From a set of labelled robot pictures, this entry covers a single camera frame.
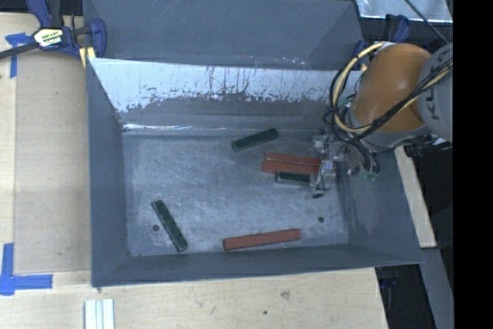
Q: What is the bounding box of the dark green flat block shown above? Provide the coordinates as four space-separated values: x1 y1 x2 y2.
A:
230 127 280 153
273 171 313 187
149 199 189 253

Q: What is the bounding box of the red-brown flat block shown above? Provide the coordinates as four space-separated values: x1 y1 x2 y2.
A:
263 152 324 167
222 228 303 253
260 159 322 175

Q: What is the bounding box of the grey metal bin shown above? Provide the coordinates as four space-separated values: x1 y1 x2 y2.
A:
81 0 425 288

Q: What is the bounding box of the pale wood flat board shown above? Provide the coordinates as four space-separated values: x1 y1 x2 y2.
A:
12 52 93 275

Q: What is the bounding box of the black cylinder on white bracket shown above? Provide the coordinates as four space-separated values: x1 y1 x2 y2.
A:
402 134 453 159

